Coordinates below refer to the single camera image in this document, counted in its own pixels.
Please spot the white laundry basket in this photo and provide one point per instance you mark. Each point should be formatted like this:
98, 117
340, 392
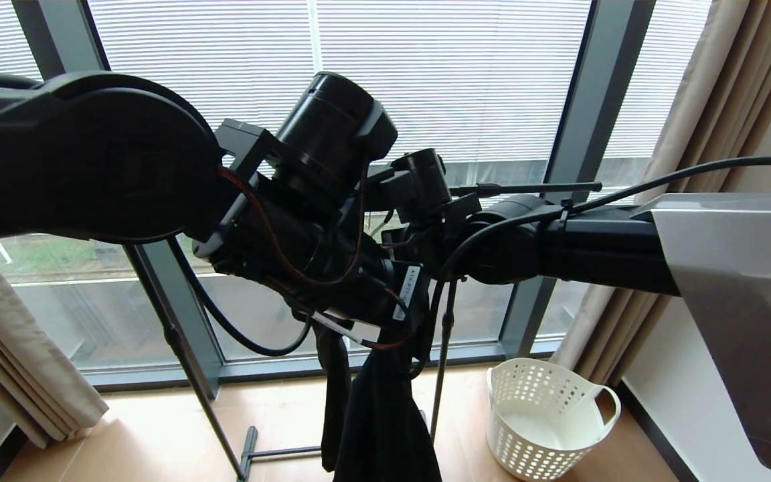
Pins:
546, 428

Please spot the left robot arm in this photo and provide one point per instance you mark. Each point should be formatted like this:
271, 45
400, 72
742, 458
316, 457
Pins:
91, 161

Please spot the black clothes rack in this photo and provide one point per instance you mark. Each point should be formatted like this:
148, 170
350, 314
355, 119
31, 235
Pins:
526, 189

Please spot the black garment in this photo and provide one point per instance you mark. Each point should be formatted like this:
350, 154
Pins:
385, 428

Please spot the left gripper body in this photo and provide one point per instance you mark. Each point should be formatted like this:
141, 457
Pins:
305, 268

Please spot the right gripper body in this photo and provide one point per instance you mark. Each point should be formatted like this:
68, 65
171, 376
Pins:
512, 241

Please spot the beige curtain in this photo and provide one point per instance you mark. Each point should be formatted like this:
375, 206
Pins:
713, 100
17, 355

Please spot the window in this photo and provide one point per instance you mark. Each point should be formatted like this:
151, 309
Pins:
593, 100

